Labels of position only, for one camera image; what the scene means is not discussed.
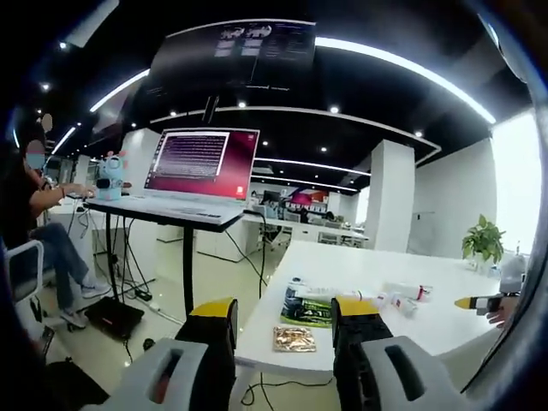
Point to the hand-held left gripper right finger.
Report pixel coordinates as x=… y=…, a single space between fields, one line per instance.
x=385 y=377

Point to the gold foil skincare packet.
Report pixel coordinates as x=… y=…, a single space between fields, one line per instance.
x=295 y=339

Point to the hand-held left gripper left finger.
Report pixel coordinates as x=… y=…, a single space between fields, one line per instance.
x=171 y=377

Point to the white office chair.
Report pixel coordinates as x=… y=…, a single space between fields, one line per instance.
x=23 y=267

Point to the person's right hand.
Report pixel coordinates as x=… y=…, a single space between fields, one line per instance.
x=500 y=319

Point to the white standing desk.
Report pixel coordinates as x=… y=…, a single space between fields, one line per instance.
x=188 y=218

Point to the plain white skincare tube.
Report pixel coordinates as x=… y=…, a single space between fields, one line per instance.
x=319 y=292

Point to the black floor power strip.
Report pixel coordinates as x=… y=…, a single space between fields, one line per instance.
x=143 y=294

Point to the green potted plant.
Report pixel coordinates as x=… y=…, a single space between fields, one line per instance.
x=484 y=242

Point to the light blue toy figure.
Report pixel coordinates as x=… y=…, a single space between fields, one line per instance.
x=110 y=180

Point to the curved ceiling light strip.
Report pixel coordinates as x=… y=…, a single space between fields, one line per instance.
x=406 y=68

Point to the row of white office desks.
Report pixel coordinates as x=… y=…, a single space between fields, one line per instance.
x=308 y=231

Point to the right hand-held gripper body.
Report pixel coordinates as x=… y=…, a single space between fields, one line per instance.
x=513 y=274

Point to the green black skincare packet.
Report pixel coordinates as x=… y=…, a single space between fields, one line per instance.
x=306 y=311

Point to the large dark overhead monitor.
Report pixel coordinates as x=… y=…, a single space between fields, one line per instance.
x=233 y=53

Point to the white open laptop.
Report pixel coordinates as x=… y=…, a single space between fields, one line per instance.
x=199 y=171

